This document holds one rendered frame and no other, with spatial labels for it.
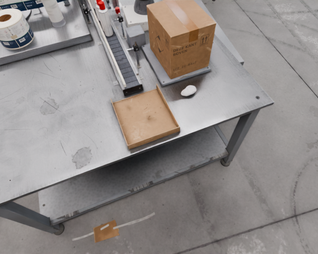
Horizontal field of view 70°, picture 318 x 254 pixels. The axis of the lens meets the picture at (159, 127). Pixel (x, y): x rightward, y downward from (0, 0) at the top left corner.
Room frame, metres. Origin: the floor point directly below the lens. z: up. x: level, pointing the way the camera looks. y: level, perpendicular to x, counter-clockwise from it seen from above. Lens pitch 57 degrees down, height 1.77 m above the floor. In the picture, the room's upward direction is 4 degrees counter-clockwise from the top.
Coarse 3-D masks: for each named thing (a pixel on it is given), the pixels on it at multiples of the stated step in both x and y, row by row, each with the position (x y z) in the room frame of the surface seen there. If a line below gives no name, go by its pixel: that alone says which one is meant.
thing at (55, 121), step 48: (96, 48) 1.24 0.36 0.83; (0, 96) 0.89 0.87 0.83; (48, 96) 0.86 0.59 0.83; (96, 96) 0.83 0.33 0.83; (192, 96) 0.78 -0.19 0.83; (240, 96) 0.76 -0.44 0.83; (0, 144) 0.57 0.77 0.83; (48, 144) 0.55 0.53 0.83; (96, 144) 0.53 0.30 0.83; (144, 144) 0.51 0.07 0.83; (0, 192) 0.33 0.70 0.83
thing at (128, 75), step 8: (96, 16) 1.52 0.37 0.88; (112, 40) 1.24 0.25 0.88; (112, 48) 1.16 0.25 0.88; (120, 48) 1.15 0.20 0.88; (120, 56) 1.08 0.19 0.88; (120, 64) 1.02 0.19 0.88; (128, 64) 1.01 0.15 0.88; (128, 72) 0.95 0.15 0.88; (128, 80) 0.89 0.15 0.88; (136, 80) 0.88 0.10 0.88; (128, 88) 0.83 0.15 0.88
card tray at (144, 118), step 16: (144, 96) 0.80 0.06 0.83; (160, 96) 0.79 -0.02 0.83; (128, 112) 0.70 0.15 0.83; (144, 112) 0.70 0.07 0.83; (160, 112) 0.69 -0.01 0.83; (128, 128) 0.61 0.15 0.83; (144, 128) 0.60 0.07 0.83; (160, 128) 0.59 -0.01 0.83; (176, 128) 0.56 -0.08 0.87; (128, 144) 0.52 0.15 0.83
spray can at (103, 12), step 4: (100, 4) 1.29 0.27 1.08; (100, 8) 1.29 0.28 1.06; (104, 8) 1.29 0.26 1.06; (100, 12) 1.28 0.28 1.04; (104, 12) 1.28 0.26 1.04; (100, 16) 1.28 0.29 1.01; (104, 16) 1.28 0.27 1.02; (108, 16) 1.29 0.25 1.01; (104, 20) 1.28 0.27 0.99; (108, 20) 1.28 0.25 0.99; (104, 24) 1.28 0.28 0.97; (108, 24) 1.28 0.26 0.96; (104, 28) 1.28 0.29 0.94; (108, 28) 1.28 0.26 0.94; (104, 32) 1.29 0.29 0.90; (108, 32) 1.28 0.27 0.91; (112, 32) 1.29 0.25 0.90; (108, 36) 1.28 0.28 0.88
